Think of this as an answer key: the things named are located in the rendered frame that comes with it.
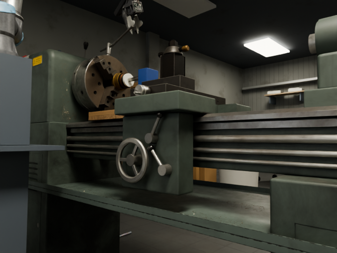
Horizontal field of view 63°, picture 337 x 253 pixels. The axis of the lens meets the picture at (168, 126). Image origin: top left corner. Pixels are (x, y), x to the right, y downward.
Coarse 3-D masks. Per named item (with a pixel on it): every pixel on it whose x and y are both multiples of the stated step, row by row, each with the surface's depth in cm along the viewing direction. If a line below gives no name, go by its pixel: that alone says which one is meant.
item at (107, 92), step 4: (104, 88) 148; (108, 88) 146; (112, 88) 143; (104, 92) 147; (108, 92) 144; (112, 92) 144; (116, 92) 144; (104, 96) 145; (108, 96) 144; (112, 96) 144; (104, 100) 143; (108, 100) 145; (100, 104) 145; (104, 104) 144; (108, 104) 145; (100, 108) 147
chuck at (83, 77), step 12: (108, 60) 150; (84, 72) 140; (96, 72) 144; (120, 72) 158; (84, 84) 139; (96, 84) 144; (108, 84) 159; (84, 96) 142; (96, 96) 144; (120, 96) 156; (96, 108) 147; (108, 108) 150
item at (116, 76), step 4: (116, 76) 142; (120, 76) 140; (112, 80) 145; (116, 80) 141; (120, 80) 139; (112, 84) 145; (116, 84) 142; (120, 84) 141; (116, 88) 143; (120, 88) 143; (124, 88) 144
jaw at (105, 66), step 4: (96, 60) 145; (100, 60) 142; (104, 60) 143; (96, 64) 144; (100, 64) 142; (104, 64) 144; (100, 68) 144; (104, 68) 143; (108, 68) 143; (112, 68) 145; (100, 72) 146; (104, 72) 144; (108, 72) 143; (112, 72) 142; (116, 72) 144; (104, 76) 146; (108, 76) 144; (112, 76) 143
